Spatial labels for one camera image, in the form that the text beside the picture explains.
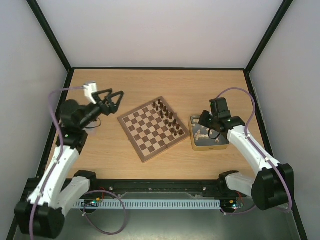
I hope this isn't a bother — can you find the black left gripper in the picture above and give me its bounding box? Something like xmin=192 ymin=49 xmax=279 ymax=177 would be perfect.
xmin=79 ymin=89 xmax=126 ymax=130

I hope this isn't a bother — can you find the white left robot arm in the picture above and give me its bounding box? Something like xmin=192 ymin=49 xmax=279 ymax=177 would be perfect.
xmin=14 ymin=84 xmax=124 ymax=239

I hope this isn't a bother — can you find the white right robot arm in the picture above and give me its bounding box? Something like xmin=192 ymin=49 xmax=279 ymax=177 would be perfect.
xmin=199 ymin=97 xmax=294 ymax=212

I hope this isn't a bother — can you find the dark chess piece row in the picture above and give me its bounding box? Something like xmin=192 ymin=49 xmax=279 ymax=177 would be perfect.
xmin=152 ymin=97 xmax=186 ymax=136

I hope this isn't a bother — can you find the wooden chess board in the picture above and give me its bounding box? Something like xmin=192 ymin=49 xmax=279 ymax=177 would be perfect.
xmin=117 ymin=96 xmax=190 ymax=163

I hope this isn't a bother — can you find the silver metal tin box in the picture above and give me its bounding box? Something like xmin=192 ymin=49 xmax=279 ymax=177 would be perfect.
xmin=188 ymin=115 xmax=229 ymax=152

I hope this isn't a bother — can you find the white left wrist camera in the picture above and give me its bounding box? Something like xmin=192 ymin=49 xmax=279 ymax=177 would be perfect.
xmin=83 ymin=81 xmax=98 ymax=105

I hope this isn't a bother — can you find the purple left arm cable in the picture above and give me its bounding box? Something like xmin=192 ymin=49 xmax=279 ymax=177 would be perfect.
xmin=29 ymin=86 xmax=87 ymax=240

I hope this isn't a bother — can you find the light blue cable duct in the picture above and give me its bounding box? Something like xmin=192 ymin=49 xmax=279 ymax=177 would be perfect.
xmin=72 ymin=199 xmax=221 ymax=210

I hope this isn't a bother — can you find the black aluminium frame rail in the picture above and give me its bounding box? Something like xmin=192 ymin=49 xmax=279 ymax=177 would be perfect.
xmin=24 ymin=178 xmax=251 ymax=198

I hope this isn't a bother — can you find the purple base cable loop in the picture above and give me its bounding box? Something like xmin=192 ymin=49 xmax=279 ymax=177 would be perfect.
xmin=82 ymin=190 xmax=128 ymax=236

